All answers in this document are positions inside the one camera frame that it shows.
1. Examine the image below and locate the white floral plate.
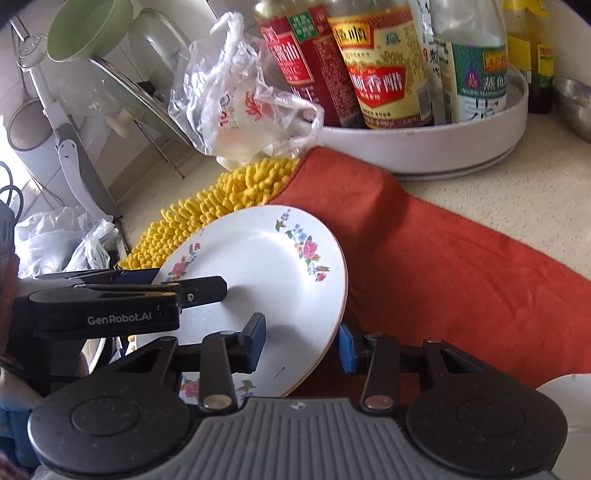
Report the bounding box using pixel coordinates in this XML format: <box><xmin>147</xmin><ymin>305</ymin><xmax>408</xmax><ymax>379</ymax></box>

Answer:
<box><xmin>131</xmin><ymin>205</ymin><xmax>348</xmax><ymax>406</ymax></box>

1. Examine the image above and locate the small clear plastic bag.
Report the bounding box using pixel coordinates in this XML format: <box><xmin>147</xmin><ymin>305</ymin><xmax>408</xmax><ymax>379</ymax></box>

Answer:
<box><xmin>65</xmin><ymin>219</ymin><xmax>120</xmax><ymax>274</ymax></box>

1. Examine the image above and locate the stainless steel bowl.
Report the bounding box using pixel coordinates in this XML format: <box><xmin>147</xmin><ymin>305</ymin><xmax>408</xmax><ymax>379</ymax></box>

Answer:
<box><xmin>551</xmin><ymin>76</ymin><xmax>591</xmax><ymax>133</ymax></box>

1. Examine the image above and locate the white plastic utensil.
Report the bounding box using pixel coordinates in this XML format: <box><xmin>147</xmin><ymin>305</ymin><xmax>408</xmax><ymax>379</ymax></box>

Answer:
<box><xmin>17</xmin><ymin>33</ymin><xmax>122</xmax><ymax>219</ymax></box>

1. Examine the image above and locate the clear glass bowl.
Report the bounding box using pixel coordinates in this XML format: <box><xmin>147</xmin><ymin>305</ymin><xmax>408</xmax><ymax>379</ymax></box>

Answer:
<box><xmin>128</xmin><ymin>8</ymin><xmax>197</xmax><ymax>93</ymax></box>

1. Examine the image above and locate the green bowl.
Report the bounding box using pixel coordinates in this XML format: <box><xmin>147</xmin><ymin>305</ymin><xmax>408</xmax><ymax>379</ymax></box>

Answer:
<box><xmin>46</xmin><ymin>0</ymin><xmax>136</xmax><ymax>64</ymax></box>

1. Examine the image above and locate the yellow cap sauce bottle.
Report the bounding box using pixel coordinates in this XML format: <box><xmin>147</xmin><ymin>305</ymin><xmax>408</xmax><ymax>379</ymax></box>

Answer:
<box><xmin>503</xmin><ymin>0</ymin><xmax>556</xmax><ymax>114</ymax></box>

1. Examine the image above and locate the white plate edge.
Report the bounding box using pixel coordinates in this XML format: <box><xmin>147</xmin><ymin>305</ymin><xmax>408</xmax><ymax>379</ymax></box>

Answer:
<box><xmin>536</xmin><ymin>374</ymin><xmax>591</xmax><ymax>480</ymax></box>

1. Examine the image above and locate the white printed packet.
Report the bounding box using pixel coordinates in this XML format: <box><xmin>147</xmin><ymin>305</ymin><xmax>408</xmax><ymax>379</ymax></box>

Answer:
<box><xmin>409</xmin><ymin>0</ymin><xmax>446</xmax><ymax>126</ymax></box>

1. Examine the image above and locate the yellow label vinegar bottle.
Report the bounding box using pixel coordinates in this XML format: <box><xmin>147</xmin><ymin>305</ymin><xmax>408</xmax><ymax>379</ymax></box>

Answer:
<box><xmin>329</xmin><ymin>0</ymin><xmax>435</xmax><ymax>131</ymax></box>

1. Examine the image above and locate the black cable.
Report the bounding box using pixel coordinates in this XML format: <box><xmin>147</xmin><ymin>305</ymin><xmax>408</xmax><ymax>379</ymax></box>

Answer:
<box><xmin>0</xmin><ymin>161</ymin><xmax>25</xmax><ymax>217</ymax></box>

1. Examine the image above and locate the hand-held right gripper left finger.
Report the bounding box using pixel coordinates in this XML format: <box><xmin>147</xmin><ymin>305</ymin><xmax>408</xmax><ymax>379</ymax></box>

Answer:
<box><xmin>99</xmin><ymin>313</ymin><xmax>269</xmax><ymax>412</ymax></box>

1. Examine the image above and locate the yellow chenille mat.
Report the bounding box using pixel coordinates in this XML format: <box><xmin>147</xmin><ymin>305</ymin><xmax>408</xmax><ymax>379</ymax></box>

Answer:
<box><xmin>117</xmin><ymin>157</ymin><xmax>302</xmax><ymax>352</ymax></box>

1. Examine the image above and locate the person's left hand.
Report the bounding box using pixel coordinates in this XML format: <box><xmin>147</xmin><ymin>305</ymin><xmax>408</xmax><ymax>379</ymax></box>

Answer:
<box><xmin>0</xmin><ymin>355</ymin><xmax>43</xmax><ymax>412</ymax></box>

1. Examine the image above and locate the white round condiment rack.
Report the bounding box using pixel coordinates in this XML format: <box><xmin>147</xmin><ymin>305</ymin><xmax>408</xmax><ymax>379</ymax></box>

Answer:
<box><xmin>318</xmin><ymin>62</ymin><xmax>530</xmax><ymax>181</ymax></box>

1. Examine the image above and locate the orange cloth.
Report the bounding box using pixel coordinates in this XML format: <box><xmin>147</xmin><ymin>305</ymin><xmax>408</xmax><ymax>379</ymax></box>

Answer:
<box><xmin>271</xmin><ymin>147</ymin><xmax>591</xmax><ymax>407</ymax></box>

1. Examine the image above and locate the clear crumpled plastic bag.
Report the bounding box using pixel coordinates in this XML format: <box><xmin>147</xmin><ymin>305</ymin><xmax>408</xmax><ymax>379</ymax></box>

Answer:
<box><xmin>168</xmin><ymin>11</ymin><xmax>325</xmax><ymax>170</ymax></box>

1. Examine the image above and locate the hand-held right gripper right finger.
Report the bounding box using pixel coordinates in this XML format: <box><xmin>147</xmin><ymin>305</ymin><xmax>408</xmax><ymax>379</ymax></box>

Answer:
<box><xmin>338</xmin><ymin>323</ymin><xmax>502</xmax><ymax>412</ymax></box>

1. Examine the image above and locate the metal mesh strainer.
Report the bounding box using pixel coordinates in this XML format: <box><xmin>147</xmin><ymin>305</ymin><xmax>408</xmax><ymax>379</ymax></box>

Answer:
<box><xmin>8</xmin><ymin>17</ymin><xmax>54</xmax><ymax>151</ymax></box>

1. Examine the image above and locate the red label sauce bottle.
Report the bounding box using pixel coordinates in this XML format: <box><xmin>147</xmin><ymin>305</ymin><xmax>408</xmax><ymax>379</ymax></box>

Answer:
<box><xmin>254</xmin><ymin>0</ymin><xmax>366</xmax><ymax>129</ymax></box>

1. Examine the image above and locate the white plastic bag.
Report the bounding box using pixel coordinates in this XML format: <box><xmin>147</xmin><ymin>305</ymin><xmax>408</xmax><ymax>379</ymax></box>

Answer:
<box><xmin>14</xmin><ymin>206</ymin><xmax>88</xmax><ymax>278</ymax></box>

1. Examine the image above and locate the glass pot lid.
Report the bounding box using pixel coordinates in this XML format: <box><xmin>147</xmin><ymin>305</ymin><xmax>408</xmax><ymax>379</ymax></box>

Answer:
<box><xmin>89</xmin><ymin>55</ymin><xmax>200</xmax><ymax>149</ymax></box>

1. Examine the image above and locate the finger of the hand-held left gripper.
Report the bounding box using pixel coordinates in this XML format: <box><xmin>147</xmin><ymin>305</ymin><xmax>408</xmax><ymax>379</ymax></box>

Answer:
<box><xmin>178</xmin><ymin>275</ymin><xmax>228</xmax><ymax>306</ymax></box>
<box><xmin>69</xmin><ymin>269</ymin><xmax>160</xmax><ymax>286</ymax></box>

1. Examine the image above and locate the purple label sauce bottle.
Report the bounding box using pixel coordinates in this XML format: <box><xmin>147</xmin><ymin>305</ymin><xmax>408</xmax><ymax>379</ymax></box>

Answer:
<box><xmin>431</xmin><ymin>0</ymin><xmax>509</xmax><ymax>124</ymax></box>

